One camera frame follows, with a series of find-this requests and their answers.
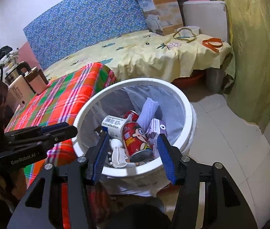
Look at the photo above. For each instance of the grey plastic bin liner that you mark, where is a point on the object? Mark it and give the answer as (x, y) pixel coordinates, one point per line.
(170, 109)

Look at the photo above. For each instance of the white plastic container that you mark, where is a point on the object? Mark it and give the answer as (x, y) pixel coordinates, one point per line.
(194, 31)

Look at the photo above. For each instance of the printed cardboard box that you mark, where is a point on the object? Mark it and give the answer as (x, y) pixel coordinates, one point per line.
(163, 14)

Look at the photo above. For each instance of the beige water warmer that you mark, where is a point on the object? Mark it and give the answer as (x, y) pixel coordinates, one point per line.
(19, 90)

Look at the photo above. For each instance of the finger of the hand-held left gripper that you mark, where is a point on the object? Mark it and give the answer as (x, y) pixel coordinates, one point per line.
(54, 127)
(65, 133)

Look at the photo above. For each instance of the white round bin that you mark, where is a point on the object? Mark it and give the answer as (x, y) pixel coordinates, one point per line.
(135, 170)

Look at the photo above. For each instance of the red plastic basin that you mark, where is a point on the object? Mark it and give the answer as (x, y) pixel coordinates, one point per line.
(187, 81)

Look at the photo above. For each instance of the white purple small box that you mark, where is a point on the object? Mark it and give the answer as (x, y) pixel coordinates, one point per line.
(157, 125)

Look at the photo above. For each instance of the plaid tablecloth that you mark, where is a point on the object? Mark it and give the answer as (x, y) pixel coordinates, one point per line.
(54, 100)

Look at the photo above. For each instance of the yellow green curtain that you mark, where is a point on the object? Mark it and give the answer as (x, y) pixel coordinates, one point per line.
(251, 52)

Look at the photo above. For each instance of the white blue yogurt cup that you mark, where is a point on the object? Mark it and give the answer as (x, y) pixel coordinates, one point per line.
(112, 124)

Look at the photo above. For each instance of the white foam fruit net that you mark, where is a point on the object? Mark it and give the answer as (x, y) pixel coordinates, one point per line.
(149, 112)

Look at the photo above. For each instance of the pineapple print cloth bundle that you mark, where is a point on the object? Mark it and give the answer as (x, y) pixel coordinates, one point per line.
(11, 57)

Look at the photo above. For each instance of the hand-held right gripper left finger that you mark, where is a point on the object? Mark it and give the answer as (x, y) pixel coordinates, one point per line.
(100, 157)

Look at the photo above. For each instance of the pink mug with brown lid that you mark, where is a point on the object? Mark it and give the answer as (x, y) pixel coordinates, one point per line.
(37, 82)

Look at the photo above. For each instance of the yellow bed sheet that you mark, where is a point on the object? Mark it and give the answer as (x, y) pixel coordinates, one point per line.
(149, 52)

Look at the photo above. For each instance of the stainless steel electric kettle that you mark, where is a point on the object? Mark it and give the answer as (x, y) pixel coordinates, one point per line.
(14, 72)

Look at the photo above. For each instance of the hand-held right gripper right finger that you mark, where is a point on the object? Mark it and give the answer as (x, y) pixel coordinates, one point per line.
(167, 157)

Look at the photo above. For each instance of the blue floral headboard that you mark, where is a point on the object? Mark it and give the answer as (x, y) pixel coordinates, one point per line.
(85, 26)

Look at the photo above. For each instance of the grey bed leg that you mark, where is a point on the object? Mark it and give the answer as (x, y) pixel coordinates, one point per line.
(214, 81)

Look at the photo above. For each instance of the red cartoon drink can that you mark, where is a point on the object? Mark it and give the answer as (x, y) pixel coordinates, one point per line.
(135, 138)

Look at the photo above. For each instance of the dark red drink can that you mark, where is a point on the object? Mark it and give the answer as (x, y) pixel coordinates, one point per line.
(131, 115)

